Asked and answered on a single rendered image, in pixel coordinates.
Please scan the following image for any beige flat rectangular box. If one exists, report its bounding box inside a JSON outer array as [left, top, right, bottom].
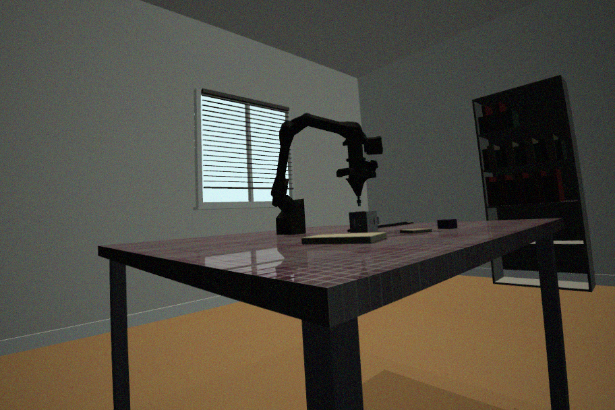
[[301, 233, 386, 245]]

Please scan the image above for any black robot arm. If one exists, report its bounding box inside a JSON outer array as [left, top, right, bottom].
[[271, 113, 383, 216]]

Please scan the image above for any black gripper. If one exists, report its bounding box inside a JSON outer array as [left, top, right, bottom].
[[336, 154, 376, 196]]

